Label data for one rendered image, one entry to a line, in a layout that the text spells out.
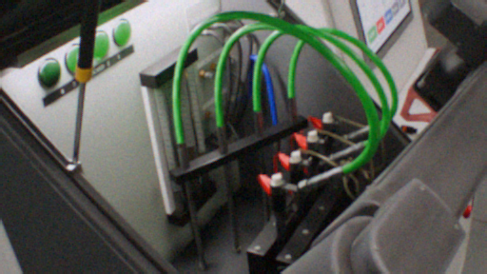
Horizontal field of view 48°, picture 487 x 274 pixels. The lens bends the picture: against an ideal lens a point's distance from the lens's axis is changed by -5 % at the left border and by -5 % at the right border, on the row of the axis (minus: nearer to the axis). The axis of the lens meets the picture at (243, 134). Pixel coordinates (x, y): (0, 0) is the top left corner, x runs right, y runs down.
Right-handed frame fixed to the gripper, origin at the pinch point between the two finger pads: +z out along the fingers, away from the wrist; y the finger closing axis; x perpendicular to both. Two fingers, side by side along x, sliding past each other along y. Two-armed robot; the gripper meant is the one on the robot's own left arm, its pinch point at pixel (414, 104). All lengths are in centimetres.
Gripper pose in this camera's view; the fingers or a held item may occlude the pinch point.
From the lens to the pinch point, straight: 79.5
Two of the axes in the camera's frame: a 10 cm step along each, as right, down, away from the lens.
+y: -6.0, 6.4, -4.9
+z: -3.5, 3.5, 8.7
